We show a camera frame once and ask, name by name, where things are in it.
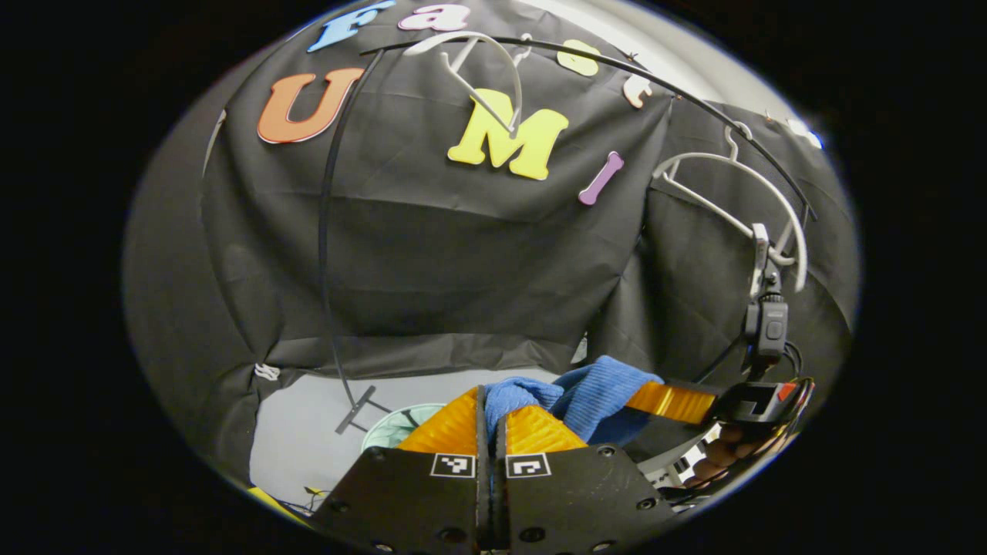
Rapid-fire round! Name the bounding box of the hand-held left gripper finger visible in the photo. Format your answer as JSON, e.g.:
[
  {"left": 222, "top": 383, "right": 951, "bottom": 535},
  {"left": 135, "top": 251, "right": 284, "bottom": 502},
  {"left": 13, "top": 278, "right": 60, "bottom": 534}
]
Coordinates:
[
  {"left": 492, "top": 404, "right": 681, "bottom": 555},
  {"left": 308, "top": 384, "right": 494, "bottom": 555}
]

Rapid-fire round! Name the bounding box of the blue corduroy garment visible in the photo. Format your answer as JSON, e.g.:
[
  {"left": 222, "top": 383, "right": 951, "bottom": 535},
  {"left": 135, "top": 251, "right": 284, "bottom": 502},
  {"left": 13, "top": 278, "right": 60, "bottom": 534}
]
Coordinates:
[{"left": 482, "top": 355, "right": 665, "bottom": 449}]

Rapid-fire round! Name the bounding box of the green patterned laundry hamper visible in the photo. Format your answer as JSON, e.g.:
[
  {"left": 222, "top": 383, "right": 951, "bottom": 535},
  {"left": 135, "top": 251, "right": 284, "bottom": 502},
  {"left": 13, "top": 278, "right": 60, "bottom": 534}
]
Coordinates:
[{"left": 361, "top": 402, "right": 446, "bottom": 454}]

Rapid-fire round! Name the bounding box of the yellow object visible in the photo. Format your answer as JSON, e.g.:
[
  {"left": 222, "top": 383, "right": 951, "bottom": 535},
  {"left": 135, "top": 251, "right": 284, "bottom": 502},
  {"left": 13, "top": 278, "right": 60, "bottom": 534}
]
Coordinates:
[{"left": 247, "top": 486, "right": 309, "bottom": 529}]

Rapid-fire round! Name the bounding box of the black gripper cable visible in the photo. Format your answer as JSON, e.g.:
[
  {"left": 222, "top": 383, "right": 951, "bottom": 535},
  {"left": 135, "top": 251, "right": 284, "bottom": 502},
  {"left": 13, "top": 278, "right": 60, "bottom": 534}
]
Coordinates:
[{"left": 775, "top": 339, "right": 815, "bottom": 463}]

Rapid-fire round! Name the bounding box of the white wire hanger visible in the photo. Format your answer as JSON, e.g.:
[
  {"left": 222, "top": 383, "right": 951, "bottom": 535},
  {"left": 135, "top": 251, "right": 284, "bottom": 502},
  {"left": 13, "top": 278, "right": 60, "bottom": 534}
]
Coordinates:
[
  {"left": 403, "top": 29, "right": 527, "bottom": 141},
  {"left": 652, "top": 122, "right": 810, "bottom": 295}
]

